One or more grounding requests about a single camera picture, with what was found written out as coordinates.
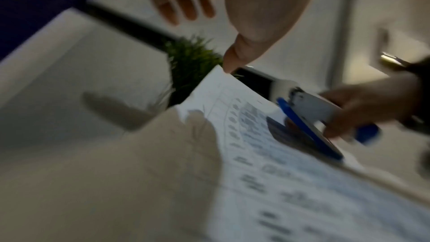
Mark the person's right hand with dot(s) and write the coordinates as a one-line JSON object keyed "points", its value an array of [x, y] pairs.
{"points": [[376, 100]]}

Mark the person's left hand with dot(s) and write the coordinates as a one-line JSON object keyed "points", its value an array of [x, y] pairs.
{"points": [[262, 1]]}

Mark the blue white stapler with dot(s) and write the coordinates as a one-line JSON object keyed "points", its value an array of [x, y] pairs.
{"points": [[312, 105]]}

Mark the printed paper bundle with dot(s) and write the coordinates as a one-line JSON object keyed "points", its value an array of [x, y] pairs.
{"points": [[302, 195]]}

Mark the green potted plant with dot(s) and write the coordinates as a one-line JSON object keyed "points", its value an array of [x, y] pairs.
{"points": [[191, 63]]}

